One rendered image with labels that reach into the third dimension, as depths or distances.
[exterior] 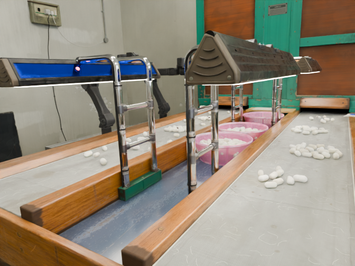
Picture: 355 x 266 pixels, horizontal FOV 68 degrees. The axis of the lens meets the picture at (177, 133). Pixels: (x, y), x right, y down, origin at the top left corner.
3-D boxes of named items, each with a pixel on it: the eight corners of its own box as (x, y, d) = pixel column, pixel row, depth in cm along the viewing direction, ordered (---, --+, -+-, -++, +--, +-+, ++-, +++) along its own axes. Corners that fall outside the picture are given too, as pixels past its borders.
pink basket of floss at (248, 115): (253, 133, 164) (253, 119, 162) (236, 125, 189) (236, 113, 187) (291, 130, 168) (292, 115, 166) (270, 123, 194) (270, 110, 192)
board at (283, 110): (245, 111, 197) (245, 109, 197) (251, 108, 210) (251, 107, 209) (292, 113, 180) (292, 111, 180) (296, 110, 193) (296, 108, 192)
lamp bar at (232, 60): (184, 85, 39) (182, 33, 37) (275, 75, 90) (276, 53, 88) (236, 84, 34) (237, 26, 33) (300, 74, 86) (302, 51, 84)
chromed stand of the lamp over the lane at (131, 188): (84, 189, 91) (68, 56, 82) (124, 171, 108) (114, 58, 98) (125, 201, 82) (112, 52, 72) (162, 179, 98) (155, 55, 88)
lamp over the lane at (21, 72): (-4, 87, 68) (-9, 58, 66) (146, 78, 119) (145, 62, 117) (12, 87, 63) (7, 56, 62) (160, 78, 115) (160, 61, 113)
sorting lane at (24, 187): (-34, 197, 78) (-35, 190, 78) (214, 112, 228) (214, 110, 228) (20, 223, 63) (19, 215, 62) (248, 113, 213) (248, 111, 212)
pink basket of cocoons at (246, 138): (181, 162, 115) (181, 141, 113) (207, 147, 137) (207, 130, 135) (241, 172, 101) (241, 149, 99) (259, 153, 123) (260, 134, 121)
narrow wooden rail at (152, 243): (124, 302, 48) (119, 249, 45) (290, 124, 197) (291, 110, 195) (148, 315, 45) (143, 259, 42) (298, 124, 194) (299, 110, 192)
